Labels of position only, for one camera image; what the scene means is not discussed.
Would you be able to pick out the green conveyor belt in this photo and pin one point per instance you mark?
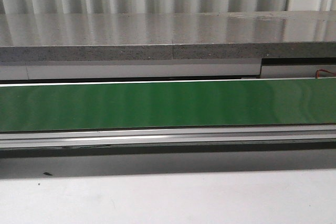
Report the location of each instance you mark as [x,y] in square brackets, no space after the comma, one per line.
[123,105]

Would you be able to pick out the silver aluminium conveyor frame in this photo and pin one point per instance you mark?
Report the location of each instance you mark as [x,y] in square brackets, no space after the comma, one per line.
[169,136]

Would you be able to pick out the grey speckled stone counter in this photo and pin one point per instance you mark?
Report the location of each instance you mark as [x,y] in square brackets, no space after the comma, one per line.
[105,37]

